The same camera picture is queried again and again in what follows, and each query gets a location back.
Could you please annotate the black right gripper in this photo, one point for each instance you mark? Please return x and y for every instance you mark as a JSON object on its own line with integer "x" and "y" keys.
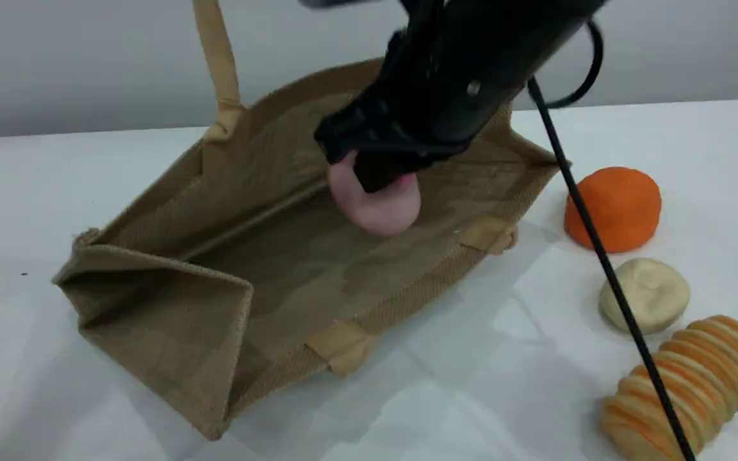
{"x": 433, "y": 102}

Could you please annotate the pink peach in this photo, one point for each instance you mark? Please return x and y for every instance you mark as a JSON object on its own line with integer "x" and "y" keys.
{"x": 382, "y": 208}

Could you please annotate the brown burlap tote bag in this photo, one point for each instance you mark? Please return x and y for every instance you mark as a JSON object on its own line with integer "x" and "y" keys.
{"x": 279, "y": 275}

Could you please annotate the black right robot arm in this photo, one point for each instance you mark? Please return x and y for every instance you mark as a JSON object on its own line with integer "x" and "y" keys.
{"x": 510, "y": 19}

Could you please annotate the orange round bun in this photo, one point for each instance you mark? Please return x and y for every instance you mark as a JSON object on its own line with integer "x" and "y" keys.
{"x": 622, "y": 208}

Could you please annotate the cream white bun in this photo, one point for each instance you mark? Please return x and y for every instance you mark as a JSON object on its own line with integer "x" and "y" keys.
{"x": 654, "y": 294}

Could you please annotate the orange striped bread loaf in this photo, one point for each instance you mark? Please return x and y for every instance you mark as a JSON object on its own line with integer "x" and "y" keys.
{"x": 708, "y": 378}

